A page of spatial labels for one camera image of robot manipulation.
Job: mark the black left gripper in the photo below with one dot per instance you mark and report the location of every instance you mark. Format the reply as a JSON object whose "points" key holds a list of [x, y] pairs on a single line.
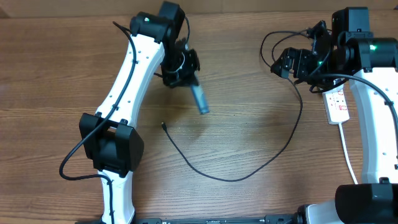
{"points": [[189, 74]]}

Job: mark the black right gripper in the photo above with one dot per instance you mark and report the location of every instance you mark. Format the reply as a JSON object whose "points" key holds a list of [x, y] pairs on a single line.
{"points": [[296, 58]]}

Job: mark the blue screen Galaxy smartphone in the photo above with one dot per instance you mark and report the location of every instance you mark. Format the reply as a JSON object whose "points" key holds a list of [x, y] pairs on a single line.
{"points": [[199, 96]]}

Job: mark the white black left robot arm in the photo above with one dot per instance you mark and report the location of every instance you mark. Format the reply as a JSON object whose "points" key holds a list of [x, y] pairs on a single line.
{"points": [[109, 136]]}

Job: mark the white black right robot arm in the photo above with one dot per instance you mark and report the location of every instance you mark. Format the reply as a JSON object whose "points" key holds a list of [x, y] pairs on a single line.
{"points": [[350, 53]]}

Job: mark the white power strip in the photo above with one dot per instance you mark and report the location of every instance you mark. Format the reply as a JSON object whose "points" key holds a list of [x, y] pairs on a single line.
{"points": [[335, 105]]}

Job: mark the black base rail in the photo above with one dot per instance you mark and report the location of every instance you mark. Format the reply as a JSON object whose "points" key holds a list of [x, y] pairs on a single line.
{"points": [[268, 219]]}

